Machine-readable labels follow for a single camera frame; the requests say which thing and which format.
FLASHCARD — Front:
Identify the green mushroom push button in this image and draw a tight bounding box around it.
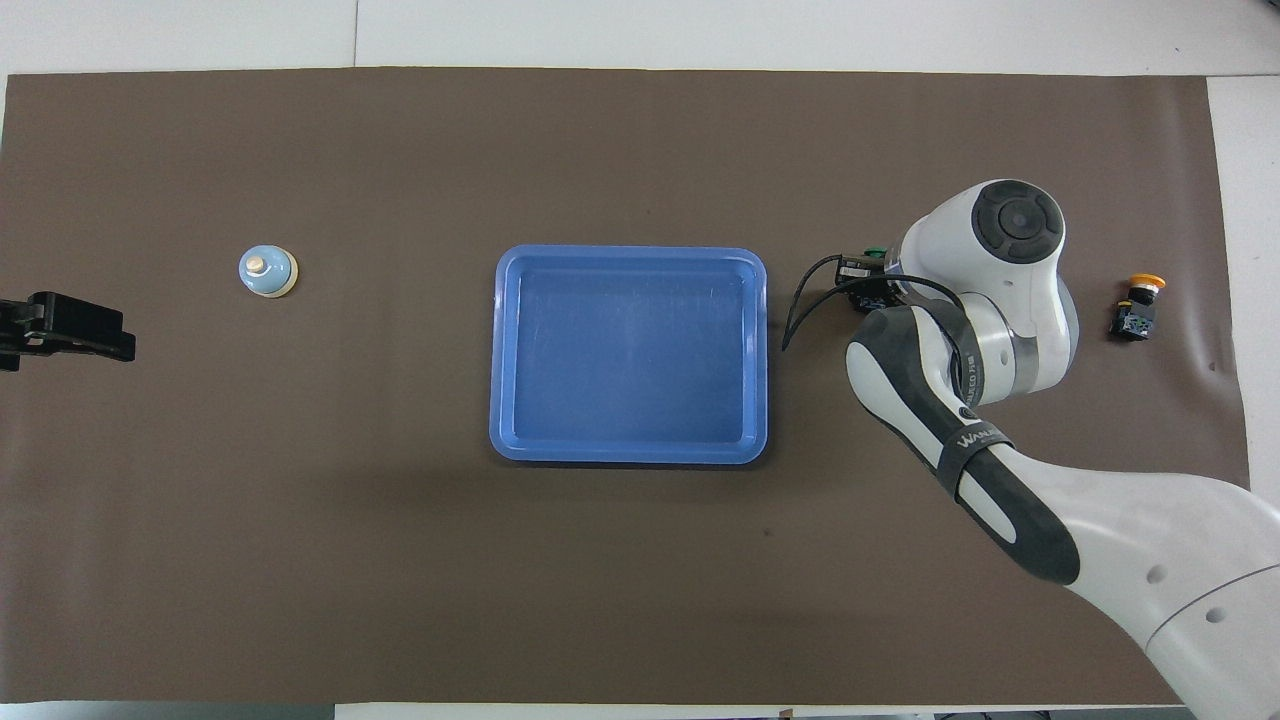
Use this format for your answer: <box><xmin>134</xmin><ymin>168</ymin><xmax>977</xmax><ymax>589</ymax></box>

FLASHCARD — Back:
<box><xmin>855</xmin><ymin>245</ymin><xmax>898</xmax><ymax>314</ymax></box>

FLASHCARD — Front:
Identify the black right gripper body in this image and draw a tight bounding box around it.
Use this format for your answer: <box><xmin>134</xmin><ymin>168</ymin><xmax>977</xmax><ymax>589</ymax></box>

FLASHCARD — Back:
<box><xmin>836</xmin><ymin>254</ymin><xmax>901</xmax><ymax>293</ymax></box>

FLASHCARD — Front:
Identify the brown table mat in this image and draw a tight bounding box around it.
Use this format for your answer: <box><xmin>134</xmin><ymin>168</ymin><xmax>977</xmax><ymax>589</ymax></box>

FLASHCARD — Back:
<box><xmin>0</xmin><ymin>66</ymin><xmax>1273</xmax><ymax>706</ymax></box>

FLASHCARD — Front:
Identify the light blue call bell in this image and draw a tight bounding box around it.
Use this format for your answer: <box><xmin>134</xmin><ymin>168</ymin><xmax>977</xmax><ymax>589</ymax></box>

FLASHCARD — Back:
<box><xmin>238</xmin><ymin>245</ymin><xmax>299</xmax><ymax>300</ymax></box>

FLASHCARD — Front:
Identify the yellow mushroom push button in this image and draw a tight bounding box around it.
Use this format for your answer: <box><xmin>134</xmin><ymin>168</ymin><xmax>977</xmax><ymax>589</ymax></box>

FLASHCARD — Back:
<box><xmin>1108</xmin><ymin>273</ymin><xmax>1167</xmax><ymax>342</ymax></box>

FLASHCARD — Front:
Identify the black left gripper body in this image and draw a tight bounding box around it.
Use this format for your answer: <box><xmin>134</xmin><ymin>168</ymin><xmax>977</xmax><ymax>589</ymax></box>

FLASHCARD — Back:
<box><xmin>0</xmin><ymin>298</ymin><xmax>39</xmax><ymax>353</ymax></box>

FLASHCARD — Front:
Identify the blue plastic tray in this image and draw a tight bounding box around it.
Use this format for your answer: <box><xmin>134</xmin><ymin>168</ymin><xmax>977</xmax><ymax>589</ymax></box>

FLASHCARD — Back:
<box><xmin>488</xmin><ymin>245</ymin><xmax>769</xmax><ymax>466</ymax></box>

